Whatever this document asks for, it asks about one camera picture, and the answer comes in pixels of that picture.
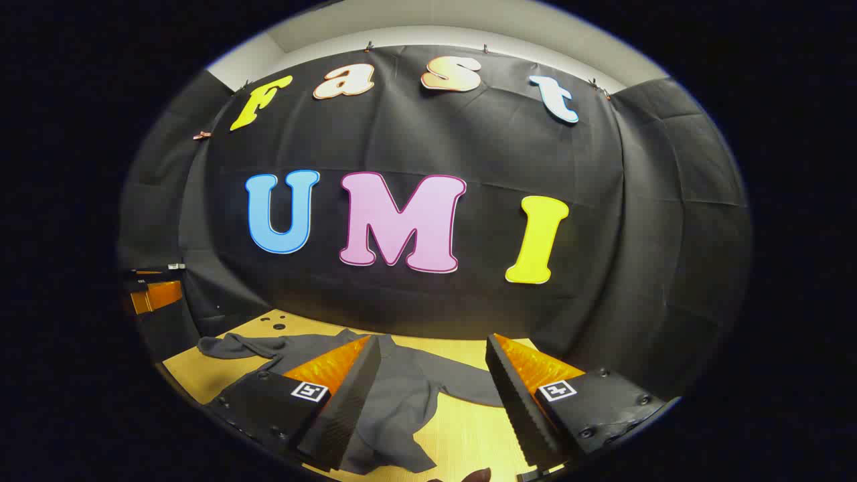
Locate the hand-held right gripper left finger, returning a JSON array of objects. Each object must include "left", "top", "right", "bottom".
[{"left": 206, "top": 335, "right": 384, "bottom": 473}]

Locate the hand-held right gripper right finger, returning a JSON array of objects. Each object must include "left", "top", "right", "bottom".
[{"left": 485, "top": 333, "right": 669, "bottom": 473}]

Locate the grey polo shirt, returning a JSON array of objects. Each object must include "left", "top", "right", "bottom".
[{"left": 196, "top": 328, "right": 506, "bottom": 476}]

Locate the black backdrop cloth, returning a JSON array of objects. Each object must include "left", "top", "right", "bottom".
[{"left": 117, "top": 44, "right": 754, "bottom": 402}]

